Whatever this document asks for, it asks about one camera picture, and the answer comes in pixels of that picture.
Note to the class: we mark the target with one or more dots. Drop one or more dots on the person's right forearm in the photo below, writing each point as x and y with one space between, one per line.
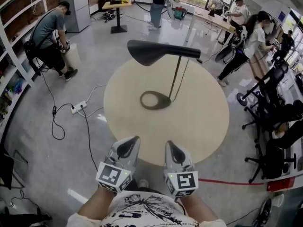
196 207

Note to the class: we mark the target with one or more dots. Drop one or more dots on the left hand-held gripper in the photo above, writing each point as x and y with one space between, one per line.
111 175

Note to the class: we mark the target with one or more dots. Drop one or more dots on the wooden pedestal table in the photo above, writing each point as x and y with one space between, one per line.
117 5

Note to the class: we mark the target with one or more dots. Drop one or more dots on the white square stool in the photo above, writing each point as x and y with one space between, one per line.
73 55

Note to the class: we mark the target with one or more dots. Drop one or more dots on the person's white printed shirt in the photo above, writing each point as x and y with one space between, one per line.
146 209

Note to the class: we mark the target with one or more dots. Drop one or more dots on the round wooden table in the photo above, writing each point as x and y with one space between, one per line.
194 126

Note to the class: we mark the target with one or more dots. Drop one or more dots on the person's left forearm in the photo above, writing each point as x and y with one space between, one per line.
99 202

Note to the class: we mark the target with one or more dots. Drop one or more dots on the red floor tape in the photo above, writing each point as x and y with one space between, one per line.
227 182

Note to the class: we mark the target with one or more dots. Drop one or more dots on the white power strip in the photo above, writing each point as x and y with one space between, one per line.
79 106

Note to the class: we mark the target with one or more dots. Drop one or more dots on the black office chair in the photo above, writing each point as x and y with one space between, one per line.
274 159
274 79

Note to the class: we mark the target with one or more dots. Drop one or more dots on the person's grey shoe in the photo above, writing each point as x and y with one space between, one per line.
143 183

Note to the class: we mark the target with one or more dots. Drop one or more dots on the long wooden desk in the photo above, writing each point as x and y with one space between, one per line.
217 20

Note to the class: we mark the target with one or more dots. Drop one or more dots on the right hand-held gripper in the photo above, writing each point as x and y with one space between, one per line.
183 181

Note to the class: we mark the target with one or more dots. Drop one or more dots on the grey metal cabinet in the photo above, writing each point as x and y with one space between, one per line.
75 6

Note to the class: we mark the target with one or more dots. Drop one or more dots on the white cup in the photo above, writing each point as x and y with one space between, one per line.
278 200

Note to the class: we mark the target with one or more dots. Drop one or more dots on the white shelf unit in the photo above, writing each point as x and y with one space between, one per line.
2 29

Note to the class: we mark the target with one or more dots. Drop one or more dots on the black desk lamp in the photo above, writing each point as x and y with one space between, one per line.
146 52

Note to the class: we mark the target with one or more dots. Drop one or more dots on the green and red box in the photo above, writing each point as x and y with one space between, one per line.
180 13

